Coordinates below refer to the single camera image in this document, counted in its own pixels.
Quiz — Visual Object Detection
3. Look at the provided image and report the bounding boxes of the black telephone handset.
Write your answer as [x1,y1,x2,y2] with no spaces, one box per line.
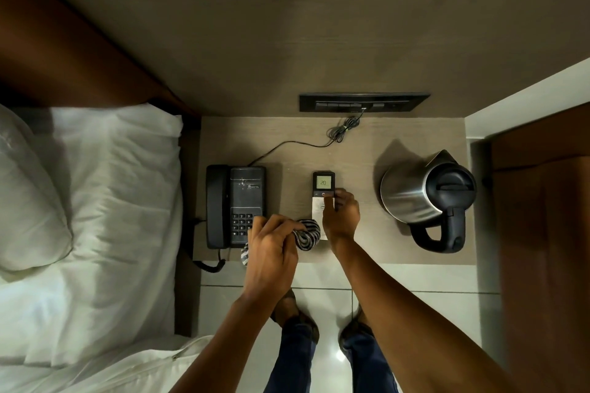
[206,164,231,250]

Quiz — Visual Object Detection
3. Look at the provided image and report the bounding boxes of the person's left forearm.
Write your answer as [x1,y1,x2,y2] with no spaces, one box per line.
[170,289,273,393]

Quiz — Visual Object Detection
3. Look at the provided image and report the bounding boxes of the person's right forearm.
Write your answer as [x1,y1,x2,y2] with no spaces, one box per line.
[330,237,524,393]

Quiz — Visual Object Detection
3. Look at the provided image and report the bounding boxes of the black wall switch panel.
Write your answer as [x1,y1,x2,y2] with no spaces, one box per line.
[299,92,431,114]

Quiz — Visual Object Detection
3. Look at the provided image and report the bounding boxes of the striped black white cloth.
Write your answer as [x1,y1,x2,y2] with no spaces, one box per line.
[240,219,322,268]

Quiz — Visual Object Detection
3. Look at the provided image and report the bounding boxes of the white pillow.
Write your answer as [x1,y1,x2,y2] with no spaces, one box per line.
[0,104,75,272]

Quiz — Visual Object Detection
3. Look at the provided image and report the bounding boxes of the remote control with display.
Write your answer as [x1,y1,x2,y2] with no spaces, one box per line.
[312,171,336,242]

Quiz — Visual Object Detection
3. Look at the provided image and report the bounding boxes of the steel electric kettle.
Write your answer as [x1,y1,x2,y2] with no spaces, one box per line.
[380,149,478,254]

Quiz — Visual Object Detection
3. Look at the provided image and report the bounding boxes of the white bed sheet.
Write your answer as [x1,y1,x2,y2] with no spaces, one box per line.
[0,334,214,393]

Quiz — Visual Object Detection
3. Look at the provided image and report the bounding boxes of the black desk telephone base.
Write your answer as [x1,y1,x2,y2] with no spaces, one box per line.
[228,166,268,246]

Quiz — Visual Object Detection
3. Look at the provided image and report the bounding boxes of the brown wooden headboard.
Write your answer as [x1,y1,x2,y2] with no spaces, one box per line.
[0,0,202,121]

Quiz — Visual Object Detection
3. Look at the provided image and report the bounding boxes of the person's left hand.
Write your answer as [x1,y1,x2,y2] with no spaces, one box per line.
[242,214,306,299]

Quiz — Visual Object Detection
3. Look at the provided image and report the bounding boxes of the dark shoe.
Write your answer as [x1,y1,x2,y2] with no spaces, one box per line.
[270,289,320,344]
[338,305,375,353]

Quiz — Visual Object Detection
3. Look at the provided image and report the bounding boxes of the person's right hand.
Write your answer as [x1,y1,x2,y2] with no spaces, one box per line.
[322,189,361,246]

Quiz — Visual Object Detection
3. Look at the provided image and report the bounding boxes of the thin black cable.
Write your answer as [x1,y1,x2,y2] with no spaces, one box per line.
[247,108,367,168]

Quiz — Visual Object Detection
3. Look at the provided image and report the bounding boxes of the blue jeans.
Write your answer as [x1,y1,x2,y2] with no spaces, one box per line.
[263,318,400,393]

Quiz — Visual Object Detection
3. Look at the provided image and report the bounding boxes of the white duvet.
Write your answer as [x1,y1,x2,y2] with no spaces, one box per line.
[0,103,185,369]

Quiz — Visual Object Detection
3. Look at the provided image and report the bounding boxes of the black coiled telephone cord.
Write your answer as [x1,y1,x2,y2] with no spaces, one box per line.
[183,218,227,274]

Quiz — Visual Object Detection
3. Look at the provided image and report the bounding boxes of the brown wooden door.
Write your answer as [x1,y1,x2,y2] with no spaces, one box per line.
[489,102,590,393]

